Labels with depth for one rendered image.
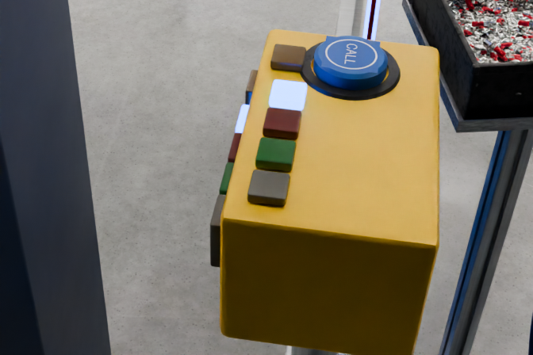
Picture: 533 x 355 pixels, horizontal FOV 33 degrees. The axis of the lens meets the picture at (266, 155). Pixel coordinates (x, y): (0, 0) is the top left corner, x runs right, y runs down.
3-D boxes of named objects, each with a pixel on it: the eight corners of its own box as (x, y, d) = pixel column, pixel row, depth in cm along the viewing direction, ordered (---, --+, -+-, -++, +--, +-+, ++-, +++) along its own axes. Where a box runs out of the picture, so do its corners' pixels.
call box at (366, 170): (408, 383, 47) (442, 242, 40) (216, 356, 48) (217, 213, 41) (414, 177, 59) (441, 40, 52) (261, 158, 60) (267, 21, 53)
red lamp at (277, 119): (297, 141, 45) (298, 131, 45) (261, 136, 45) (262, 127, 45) (301, 119, 47) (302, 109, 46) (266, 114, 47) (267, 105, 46)
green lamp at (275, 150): (291, 173, 44) (292, 164, 43) (254, 169, 44) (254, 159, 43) (296, 149, 45) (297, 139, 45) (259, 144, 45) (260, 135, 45)
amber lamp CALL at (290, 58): (302, 73, 50) (303, 64, 49) (270, 70, 50) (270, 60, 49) (306, 55, 51) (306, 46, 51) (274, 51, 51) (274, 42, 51)
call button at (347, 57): (383, 103, 49) (387, 77, 48) (308, 94, 49) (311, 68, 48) (386, 60, 52) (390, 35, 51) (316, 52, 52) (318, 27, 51)
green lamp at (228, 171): (229, 234, 47) (230, 191, 45) (218, 232, 47) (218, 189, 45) (236, 204, 48) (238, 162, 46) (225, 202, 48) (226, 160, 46)
